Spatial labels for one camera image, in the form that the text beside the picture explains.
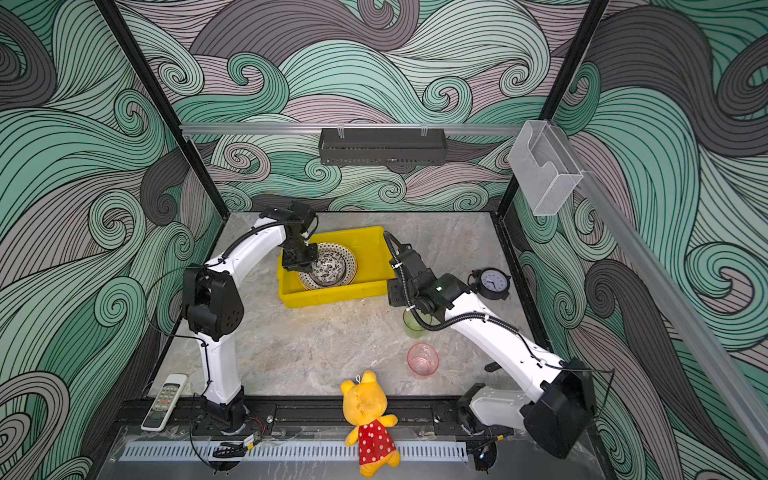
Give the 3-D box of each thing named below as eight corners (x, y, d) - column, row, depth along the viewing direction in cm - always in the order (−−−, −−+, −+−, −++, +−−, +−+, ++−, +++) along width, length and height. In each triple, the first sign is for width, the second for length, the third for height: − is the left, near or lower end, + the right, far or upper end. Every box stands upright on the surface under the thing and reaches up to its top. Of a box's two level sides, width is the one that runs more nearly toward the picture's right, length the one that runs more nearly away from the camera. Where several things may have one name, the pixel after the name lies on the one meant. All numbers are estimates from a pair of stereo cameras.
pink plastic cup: (415, 383, 81) (418, 374, 75) (404, 357, 85) (406, 347, 79) (439, 372, 83) (444, 363, 76) (427, 348, 87) (431, 337, 81)
